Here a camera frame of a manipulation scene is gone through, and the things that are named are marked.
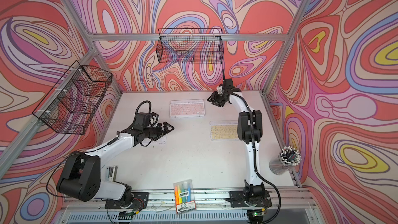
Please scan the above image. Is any aluminium front rail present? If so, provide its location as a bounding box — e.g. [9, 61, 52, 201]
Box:
[54, 188, 325, 224]

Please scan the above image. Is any black wire basket wall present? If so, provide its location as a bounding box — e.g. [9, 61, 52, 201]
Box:
[156, 28, 224, 64]
[32, 61, 113, 135]

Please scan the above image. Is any bundle of pens in cup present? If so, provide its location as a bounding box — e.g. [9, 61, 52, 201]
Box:
[269, 146, 302, 175]

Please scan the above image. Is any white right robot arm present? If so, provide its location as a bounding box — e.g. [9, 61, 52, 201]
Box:
[207, 79, 266, 201]

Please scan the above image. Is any pink keyboard row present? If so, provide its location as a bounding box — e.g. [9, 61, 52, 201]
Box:
[169, 100, 205, 118]

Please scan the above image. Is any highlighter marker pack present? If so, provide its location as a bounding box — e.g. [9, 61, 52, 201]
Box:
[173, 179, 197, 215]

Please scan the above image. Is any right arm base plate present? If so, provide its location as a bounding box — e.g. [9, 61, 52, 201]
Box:
[225, 189, 273, 209]

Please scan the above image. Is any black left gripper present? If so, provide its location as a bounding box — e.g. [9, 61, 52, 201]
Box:
[142, 121, 175, 141]

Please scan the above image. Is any black wire basket left wall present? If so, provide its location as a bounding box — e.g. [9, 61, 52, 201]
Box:
[32, 61, 113, 135]

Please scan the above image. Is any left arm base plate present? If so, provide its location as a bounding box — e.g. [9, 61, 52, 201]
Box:
[105, 191, 149, 211]

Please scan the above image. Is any black wire basket back wall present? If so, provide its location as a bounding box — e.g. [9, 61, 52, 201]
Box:
[156, 28, 224, 64]

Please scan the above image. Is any white key keyboard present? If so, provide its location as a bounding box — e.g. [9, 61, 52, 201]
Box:
[151, 136, 167, 146]

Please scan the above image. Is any yellow key keyboard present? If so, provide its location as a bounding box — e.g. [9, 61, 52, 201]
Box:
[209, 121, 239, 141]

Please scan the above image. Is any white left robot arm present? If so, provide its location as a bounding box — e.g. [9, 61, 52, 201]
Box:
[57, 113, 175, 208]

